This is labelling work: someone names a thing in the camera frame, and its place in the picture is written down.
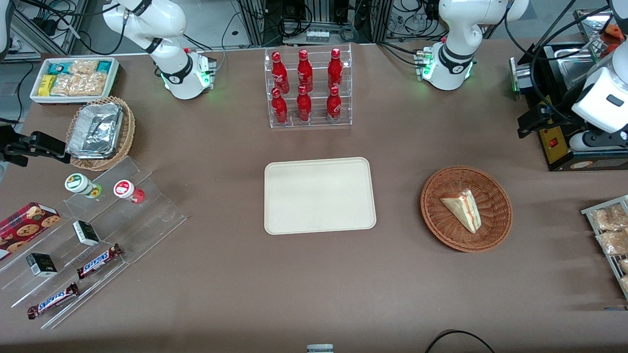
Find snickers bar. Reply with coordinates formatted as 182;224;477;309
77;244;123;280
27;282;80;320

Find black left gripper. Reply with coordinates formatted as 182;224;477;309
518;103;571;139

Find brown round wicker basket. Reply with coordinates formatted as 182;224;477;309
420;166;513;253

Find orange fried food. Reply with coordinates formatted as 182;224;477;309
604;24;627;52

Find light wicker basket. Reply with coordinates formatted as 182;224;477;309
66;96;136;172

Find cream plastic tray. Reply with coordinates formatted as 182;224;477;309
264;157;377;235

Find white plastic bin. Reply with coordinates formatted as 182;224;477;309
30;57;120;105

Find steel warmer pan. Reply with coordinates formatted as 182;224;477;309
554;49;611;91

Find red cookie box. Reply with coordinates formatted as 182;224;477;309
0;202;61;261

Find green lidded cup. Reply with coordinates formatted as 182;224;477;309
65;173;103;199

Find clear acrylic stepped shelf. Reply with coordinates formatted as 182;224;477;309
0;156;187;330

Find red lidded cup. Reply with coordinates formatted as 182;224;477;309
113;180;145;204

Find clear acrylic bottle rack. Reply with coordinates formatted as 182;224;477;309
264;43;353;129

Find aluminium foil container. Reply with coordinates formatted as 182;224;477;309
66;102;124;159

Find clear bag of crackers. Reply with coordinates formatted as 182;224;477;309
69;59;99;76
51;73;107;97

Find red cola bottle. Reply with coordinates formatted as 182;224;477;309
271;87;288;124
326;86;342;121
297;49;314;93
271;51;290;94
296;85;313;122
328;48;343;91

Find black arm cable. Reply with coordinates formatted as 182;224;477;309
504;0;614;126

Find triangular sandwich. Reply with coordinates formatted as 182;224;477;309
440;189;482;234

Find black food warmer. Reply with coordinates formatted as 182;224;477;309
509;9;628;172

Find tray of packaged snacks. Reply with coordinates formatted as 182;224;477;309
581;195;628;301

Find black table cable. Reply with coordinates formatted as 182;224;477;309
424;329;496;353

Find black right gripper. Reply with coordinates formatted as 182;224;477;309
0;125;72;168

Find small black box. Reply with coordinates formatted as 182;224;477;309
26;253;58;278
73;220;101;247

